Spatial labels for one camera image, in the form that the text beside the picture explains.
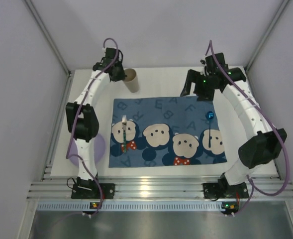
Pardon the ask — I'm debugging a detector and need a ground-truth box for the beige cup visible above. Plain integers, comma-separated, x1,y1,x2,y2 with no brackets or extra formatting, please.
123,68,139,93

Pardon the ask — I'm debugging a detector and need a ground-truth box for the blue metal spoon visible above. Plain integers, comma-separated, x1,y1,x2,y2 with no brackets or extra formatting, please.
205,111,214,148

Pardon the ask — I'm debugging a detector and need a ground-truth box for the blue handled fork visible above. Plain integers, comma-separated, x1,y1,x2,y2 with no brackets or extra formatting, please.
121,115,127,153

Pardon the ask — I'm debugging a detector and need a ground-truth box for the blue cartoon bear placemat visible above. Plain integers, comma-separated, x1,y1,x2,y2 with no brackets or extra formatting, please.
109,96,227,168

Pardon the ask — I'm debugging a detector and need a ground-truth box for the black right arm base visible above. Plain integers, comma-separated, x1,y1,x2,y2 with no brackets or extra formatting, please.
202,173,249,201

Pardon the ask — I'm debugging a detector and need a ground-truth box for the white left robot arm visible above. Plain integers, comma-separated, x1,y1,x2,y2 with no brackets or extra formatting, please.
66,47,125,181

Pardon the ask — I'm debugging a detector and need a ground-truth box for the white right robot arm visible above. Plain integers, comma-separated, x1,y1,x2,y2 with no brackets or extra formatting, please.
181,53,288,188

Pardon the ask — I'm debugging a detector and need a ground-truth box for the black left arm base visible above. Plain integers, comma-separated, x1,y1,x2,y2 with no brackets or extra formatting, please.
71,182,115,199

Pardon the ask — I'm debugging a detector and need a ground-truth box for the purple plate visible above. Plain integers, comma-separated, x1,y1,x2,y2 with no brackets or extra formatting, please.
69,133,106,164

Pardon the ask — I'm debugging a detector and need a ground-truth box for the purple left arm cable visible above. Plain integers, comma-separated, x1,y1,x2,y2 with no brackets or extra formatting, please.
66,38,119,217

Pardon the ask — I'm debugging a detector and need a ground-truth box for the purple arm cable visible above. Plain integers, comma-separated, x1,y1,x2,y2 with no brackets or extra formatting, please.
66,38,119,217
205,39,290,217

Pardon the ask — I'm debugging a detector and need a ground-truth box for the left aluminium frame post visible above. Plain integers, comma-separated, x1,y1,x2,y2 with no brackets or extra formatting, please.
22,0,71,76

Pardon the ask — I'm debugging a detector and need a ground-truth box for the aluminium frame post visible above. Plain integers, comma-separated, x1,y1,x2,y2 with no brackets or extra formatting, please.
244,0,291,72
22,0,71,76

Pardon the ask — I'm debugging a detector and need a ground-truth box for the right aluminium frame post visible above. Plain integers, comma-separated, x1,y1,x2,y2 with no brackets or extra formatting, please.
244,0,291,72

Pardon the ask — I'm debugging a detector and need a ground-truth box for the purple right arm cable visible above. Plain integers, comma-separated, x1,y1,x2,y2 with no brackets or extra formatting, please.
205,39,290,217

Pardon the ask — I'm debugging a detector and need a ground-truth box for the aluminium front rail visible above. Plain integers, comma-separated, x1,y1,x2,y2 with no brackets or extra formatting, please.
26,175,293,200

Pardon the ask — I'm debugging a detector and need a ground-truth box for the perforated grey cable duct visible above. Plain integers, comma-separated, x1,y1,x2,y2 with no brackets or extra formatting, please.
36,201,241,212

